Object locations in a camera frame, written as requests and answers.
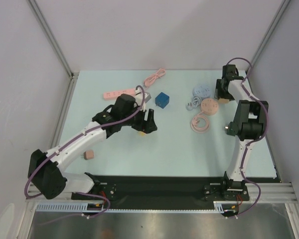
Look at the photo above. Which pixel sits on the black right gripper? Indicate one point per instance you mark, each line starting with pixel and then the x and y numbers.
pixel 221 90

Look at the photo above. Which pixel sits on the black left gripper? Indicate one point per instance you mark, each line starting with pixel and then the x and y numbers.
pixel 148 126

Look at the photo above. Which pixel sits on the pink round power strip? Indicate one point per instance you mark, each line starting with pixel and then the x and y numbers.
pixel 200 123

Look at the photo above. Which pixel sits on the beige cube socket adapter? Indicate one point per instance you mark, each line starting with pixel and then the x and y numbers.
pixel 223 101

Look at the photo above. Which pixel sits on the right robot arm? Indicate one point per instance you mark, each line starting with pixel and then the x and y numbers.
pixel 248 127

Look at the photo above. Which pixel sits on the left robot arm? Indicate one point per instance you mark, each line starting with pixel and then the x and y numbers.
pixel 47 169

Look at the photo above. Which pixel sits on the light blue round power strip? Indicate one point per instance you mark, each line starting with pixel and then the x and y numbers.
pixel 199 93

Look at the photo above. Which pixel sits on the blue cube socket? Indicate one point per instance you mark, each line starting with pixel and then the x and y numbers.
pixel 162 100

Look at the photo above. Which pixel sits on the dark green cube socket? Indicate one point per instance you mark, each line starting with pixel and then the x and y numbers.
pixel 231 129

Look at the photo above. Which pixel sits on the pink cube adapter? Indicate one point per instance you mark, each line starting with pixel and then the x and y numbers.
pixel 89 154

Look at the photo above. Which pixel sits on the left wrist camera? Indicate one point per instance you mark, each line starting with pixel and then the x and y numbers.
pixel 142 98

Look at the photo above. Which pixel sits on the aluminium frame rail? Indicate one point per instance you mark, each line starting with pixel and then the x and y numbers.
pixel 277 192

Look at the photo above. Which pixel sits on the white cable duct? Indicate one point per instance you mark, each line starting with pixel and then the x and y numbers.
pixel 69 207

